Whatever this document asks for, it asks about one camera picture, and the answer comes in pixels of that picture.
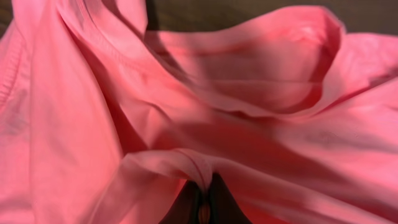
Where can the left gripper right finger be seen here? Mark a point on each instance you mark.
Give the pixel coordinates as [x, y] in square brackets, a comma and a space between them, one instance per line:
[223, 207]

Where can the pink printed t-shirt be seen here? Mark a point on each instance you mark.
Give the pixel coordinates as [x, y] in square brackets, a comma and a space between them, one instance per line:
[103, 121]

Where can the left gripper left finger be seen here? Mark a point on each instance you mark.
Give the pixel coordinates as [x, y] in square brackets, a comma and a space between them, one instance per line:
[185, 208]

